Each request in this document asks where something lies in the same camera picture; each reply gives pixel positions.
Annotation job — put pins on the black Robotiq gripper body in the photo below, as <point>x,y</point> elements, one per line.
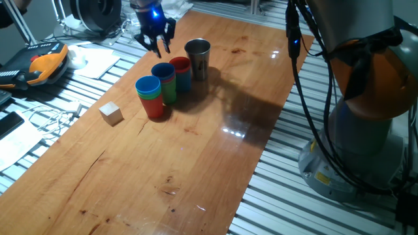
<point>151,23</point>

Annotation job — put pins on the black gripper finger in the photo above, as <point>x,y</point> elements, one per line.
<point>145,40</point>
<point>171,31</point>

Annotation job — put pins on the blue plastic cup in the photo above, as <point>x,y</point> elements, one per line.
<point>148,85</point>
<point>163,72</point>
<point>184,83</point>

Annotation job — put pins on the clear glass beaker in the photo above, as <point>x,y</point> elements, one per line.
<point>130,23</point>

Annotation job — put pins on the white tissue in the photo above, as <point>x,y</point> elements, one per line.
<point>179,7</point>

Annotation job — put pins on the stainless steel cup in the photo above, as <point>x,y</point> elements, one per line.
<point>197,58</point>

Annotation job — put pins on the white paper sheet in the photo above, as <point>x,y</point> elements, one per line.
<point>19,147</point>
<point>96,62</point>

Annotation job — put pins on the black round spool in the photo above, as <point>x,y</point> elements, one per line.
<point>94,14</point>

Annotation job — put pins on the white plastic adapter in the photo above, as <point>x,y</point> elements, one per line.
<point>76,57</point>

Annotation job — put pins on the small wooden cube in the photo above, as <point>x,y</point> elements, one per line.
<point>111,114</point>

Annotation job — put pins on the grey metal stand leg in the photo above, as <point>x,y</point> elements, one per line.
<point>19,23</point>
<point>60,11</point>

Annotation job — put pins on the orange black teach pendant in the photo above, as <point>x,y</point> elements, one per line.
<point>42,65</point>

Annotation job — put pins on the wooden work board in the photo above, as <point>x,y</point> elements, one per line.
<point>163,179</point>

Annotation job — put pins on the black smartphone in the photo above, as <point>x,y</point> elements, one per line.
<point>9,124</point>

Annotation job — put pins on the aluminium frame beam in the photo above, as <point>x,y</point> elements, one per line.
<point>254,7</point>

